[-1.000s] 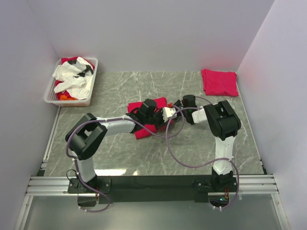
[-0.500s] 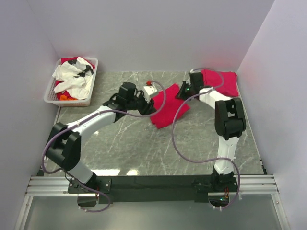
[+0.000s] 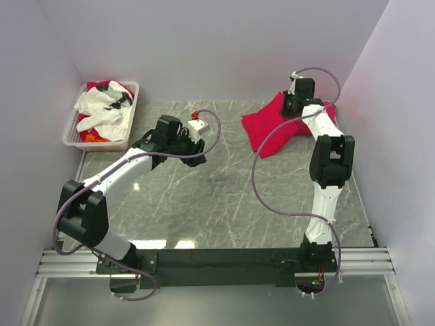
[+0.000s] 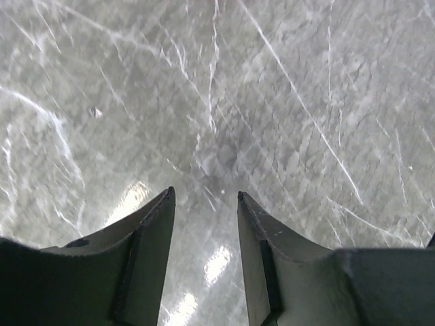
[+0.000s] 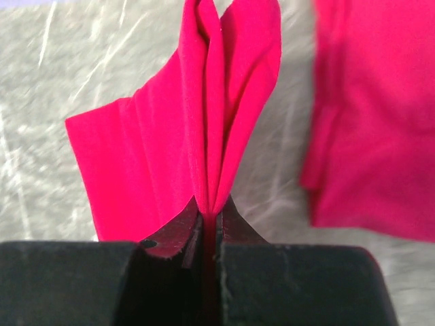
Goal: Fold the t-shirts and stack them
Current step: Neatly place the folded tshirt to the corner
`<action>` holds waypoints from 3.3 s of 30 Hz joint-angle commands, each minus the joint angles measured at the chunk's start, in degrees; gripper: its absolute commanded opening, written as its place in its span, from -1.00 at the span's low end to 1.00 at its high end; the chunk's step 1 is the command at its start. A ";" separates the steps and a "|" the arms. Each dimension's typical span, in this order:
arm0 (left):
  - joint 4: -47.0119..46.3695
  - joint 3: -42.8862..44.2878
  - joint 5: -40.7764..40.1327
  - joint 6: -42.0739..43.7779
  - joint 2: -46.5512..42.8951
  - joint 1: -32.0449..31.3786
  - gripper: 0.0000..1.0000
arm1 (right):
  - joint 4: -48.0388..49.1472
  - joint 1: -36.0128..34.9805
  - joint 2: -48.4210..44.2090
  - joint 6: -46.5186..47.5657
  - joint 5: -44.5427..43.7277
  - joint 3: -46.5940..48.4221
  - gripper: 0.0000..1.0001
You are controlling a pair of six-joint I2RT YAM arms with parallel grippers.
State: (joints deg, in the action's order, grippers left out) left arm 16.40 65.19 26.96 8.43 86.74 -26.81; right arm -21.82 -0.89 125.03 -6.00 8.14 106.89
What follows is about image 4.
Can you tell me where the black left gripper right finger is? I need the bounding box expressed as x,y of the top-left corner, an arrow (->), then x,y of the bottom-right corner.
237,192 -> 434,325

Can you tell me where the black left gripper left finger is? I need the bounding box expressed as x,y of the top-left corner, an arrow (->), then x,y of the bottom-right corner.
1,187 -> 175,325

